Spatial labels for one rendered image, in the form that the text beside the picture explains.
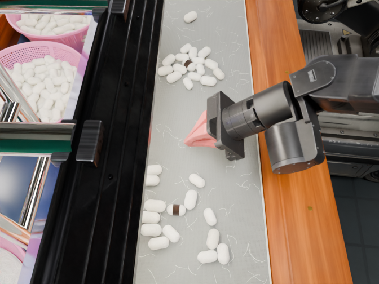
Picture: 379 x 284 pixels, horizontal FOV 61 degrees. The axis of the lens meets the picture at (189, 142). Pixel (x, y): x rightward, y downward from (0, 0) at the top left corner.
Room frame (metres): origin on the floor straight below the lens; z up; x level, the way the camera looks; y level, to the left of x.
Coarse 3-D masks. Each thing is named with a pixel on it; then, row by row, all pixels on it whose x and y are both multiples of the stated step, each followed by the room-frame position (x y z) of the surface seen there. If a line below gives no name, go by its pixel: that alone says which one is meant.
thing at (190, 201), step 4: (188, 192) 0.22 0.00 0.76; (192, 192) 0.22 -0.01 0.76; (196, 192) 0.22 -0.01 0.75; (188, 196) 0.21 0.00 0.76; (192, 196) 0.21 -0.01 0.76; (196, 196) 0.21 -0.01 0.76; (184, 200) 0.21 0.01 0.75; (188, 200) 0.20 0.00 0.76; (192, 200) 0.20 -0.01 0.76; (184, 204) 0.20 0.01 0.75; (188, 204) 0.20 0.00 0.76; (192, 204) 0.20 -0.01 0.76; (188, 208) 0.19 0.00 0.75; (192, 208) 0.19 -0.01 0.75
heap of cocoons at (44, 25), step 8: (24, 16) 0.72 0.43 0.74; (32, 16) 0.72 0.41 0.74; (40, 16) 0.74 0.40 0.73; (48, 16) 0.72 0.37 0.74; (56, 16) 0.72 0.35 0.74; (64, 16) 0.72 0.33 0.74; (72, 16) 0.71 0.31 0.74; (80, 16) 0.72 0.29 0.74; (88, 16) 0.72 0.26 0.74; (24, 24) 0.69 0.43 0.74; (32, 24) 0.69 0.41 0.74; (40, 24) 0.69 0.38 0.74; (48, 24) 0.69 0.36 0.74; (56, 24) 0.70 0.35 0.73; (64, 24) 0.70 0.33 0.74; (72, 24) 0.69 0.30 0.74; (80, 24) 0.69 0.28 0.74; (88, 24) 0.69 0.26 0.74; (32, 32) 0.66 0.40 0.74; (40, 32) 0.66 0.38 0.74; (48, 32) 0.66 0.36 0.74; (56, 32) 0.66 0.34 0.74; (64, 32) 0.66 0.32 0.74
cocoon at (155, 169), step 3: (153, 165) 0.27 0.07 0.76; (156, 165) 0.27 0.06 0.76; (159, 165) 0.28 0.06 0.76; (150, 168) 0.27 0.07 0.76; (153, 168) 0.27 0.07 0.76; (156, 168) 0.27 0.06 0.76; (159, 168) 0.27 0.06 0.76; (147, 171) 0.26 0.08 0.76; (150, 171) 0.26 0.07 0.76; (153, 171) 0.26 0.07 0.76; (156, 171) 0.26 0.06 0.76; (159, 171) 0.26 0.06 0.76; (147, 174) 0.26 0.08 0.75; (150, 174) 0.26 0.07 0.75; (153, 174) 0.26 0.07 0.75; (156, 174) 0.26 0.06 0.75
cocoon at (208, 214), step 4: (208, 208) 0.19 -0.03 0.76; (204, 212) 0.18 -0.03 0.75; (208, 212) 0.18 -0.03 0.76; (212, 212) 0.18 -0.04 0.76; (204, 216) 0.18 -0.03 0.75; (208, 216) 0.18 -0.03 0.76; (212, 216) 0.18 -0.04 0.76; (208, 220) 0.17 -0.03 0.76; (212, 220) 0.17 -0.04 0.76; (216, 220) 0.17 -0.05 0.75; (212, 224) 0.16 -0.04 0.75
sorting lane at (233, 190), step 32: (192, 0) 0.79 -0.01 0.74; (224, 0) 0.79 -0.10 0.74; (192, 32) 0.66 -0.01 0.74; (224, 32) 0.66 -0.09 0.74; (160, 64) 0.55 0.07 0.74; (224, 64) 0.55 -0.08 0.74; (160, 96) 0.45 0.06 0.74; (192, 96) 0.45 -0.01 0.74; (160, 128) 0.37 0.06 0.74; (192, 128) 0.37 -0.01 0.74; (160, 160) 0.29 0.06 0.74; (192, 160) 0.29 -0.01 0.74; (224, 160) 0.29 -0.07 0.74; (256, 160) 0.29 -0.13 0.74; (160, 192) 0.23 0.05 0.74; (224, 192) 0.23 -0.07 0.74; (256, 192) 0.23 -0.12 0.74; (160, 224) 0.17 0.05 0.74; (192, 224) 0.17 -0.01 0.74; (224, 224) 0.17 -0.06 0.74; (256, 224) 0.17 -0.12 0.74; (160, 256) 0.11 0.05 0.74; (192, 256) 0.11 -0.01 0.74; (256, 256) 0.11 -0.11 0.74
